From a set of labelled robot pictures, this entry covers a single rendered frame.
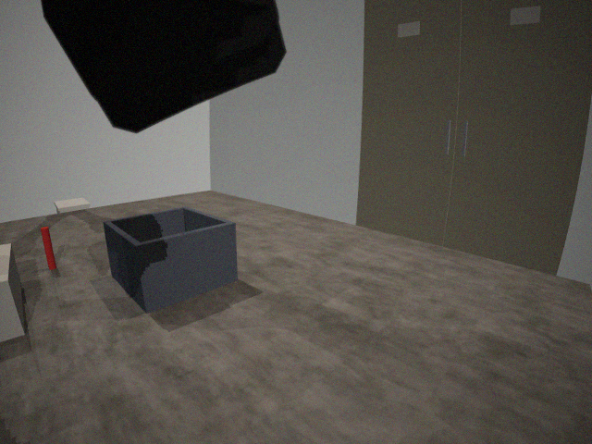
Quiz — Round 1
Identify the red peg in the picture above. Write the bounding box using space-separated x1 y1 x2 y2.
41 227 56 270

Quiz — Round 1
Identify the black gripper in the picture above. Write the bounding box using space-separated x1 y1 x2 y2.
41 0 287 133

